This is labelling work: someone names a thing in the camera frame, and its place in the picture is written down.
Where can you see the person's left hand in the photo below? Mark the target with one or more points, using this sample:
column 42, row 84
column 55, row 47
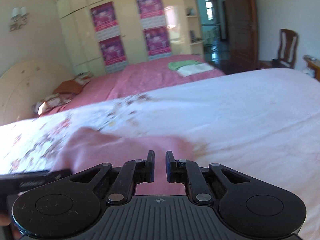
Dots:
column 9, row 231

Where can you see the brown wooden door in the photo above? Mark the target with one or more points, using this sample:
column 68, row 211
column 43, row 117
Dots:
column 243, row 33

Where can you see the dark wooden chair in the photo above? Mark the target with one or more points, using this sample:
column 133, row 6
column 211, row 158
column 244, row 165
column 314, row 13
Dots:
column 287, row 51

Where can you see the pink long-sleeve sweater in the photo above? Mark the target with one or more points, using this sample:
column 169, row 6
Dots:
column 87, row 148

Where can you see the floral red-white pillow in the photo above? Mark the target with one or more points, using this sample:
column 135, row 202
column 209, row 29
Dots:
column 52, row 101

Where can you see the lower left pink poster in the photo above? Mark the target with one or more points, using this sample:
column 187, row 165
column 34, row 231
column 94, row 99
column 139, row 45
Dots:
column 113, row 54

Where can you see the pink poster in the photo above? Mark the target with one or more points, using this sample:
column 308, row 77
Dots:
column 151, row 14
column 157, row 43
column 105, row 21
column 113, row 54

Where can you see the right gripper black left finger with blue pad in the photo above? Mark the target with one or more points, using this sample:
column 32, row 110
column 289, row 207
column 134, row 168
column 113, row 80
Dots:
column 131, row 174

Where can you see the white floral quilt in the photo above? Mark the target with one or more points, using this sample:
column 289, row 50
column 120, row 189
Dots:
column 263, row 123

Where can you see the wall sconce lamp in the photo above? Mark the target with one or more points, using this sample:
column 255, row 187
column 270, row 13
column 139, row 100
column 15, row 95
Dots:
column 19, row 18

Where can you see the wooden tv cabinet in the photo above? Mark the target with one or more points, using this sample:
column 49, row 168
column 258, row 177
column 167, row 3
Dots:
column 314, row 64

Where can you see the lower right pink poster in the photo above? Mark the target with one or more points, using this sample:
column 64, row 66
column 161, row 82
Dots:
column 157, row 43

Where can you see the upper right pink poster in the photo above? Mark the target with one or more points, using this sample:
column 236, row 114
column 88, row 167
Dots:
column 151, row 14

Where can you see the cream round headboard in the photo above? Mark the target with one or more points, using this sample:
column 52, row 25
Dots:
column 26, row 83

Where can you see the upper left pink poster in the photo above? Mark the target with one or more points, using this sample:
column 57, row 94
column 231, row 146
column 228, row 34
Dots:
column 105, row 21

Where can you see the white folded cloth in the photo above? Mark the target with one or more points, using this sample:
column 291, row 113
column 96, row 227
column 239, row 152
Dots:
column 194, row 69

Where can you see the cream glossy wardrobe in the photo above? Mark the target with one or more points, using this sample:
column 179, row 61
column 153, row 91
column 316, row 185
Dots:
column 182, row 23

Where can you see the orange patterned pillow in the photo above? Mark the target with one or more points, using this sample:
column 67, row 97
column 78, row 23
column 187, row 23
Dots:
column 73, row 86

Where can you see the pink striped bedsheet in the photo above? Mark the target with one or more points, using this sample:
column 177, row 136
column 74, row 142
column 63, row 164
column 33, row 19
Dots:
column 134, row 79

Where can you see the green folded cloth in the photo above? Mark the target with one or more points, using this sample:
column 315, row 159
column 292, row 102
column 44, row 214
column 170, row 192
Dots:
column 174, row 66

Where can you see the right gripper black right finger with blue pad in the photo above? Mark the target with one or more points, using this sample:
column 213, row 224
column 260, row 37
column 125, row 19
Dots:
column 189, row 174

